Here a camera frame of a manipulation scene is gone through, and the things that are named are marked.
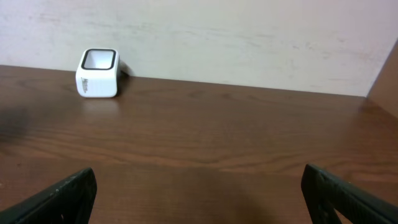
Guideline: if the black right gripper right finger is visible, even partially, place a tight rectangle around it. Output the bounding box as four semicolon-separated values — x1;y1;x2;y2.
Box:
301;164;397;224

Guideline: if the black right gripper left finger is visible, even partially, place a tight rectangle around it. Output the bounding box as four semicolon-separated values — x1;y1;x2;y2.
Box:
1;168;97;224

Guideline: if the white barcode scanner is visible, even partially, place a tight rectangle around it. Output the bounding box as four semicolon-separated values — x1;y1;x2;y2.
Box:
75;48;121;98

